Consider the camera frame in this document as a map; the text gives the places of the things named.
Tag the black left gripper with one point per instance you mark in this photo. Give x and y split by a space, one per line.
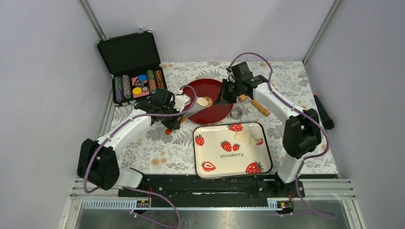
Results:
175 124

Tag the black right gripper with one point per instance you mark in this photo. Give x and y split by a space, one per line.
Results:
224 96

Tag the silver tape roll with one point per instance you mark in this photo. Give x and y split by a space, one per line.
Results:
236 113

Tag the round red lacquer tray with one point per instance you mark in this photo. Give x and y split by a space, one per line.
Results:
208 90

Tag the round cut dough wrapper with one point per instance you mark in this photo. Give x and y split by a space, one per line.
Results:
201 101

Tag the wooden dough roller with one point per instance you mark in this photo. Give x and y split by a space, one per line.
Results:
256 104

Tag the square strawberry ceramic plate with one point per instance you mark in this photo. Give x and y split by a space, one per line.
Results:
218 154

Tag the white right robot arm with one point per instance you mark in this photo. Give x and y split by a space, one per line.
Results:
301 127

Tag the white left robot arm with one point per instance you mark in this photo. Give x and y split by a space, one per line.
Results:
98 164

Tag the black poker chip case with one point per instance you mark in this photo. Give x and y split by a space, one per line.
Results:
134 64

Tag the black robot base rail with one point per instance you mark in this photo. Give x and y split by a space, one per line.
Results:
176 187

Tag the slotted grey cable duct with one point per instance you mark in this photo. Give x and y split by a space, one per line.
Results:
188 204

